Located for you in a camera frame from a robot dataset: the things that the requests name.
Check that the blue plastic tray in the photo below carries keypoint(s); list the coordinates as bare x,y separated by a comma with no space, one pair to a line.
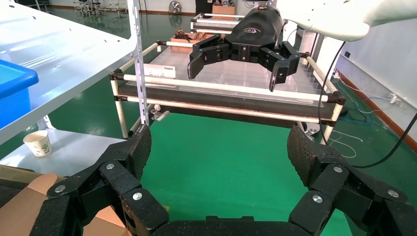
13,97

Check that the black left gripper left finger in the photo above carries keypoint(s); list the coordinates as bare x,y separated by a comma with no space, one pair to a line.
114,182

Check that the white shelf board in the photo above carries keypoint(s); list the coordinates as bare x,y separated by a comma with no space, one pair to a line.
81,146

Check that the plain brown cardboard carton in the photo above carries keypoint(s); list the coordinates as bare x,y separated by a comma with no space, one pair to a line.
223,9

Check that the white pipe rack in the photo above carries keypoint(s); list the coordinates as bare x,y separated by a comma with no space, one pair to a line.
228,88

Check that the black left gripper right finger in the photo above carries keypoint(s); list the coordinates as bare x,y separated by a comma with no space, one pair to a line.
332,182

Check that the white perforated angle bar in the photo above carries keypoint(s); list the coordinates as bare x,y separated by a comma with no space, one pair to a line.
140,81

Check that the silver binder clip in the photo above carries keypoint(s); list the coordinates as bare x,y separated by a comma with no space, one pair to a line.
159,114

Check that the grey standing fan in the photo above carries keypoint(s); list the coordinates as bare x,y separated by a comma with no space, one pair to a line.
175,6

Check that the white paper cup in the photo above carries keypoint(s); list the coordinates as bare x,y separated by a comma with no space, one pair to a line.
38,144

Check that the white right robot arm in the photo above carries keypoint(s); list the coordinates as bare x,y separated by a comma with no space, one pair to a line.
342,16

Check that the brown cardboard box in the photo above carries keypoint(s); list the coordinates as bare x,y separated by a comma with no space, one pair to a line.
19,208

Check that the brown box with parts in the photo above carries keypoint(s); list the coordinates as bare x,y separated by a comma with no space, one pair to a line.
182,40

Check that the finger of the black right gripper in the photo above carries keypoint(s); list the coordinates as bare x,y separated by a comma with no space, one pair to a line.
283,63
208,52

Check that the green table mat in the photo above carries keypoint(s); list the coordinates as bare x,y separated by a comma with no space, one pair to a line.
228,163

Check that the white labelled box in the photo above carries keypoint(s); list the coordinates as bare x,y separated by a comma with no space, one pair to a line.
159,71

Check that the black tray with brass frame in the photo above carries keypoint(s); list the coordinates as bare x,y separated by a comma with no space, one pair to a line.
13,172

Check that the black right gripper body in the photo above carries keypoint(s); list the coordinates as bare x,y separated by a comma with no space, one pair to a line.
257,29

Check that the white metal shelf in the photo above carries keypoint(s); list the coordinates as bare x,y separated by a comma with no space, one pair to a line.
65,65

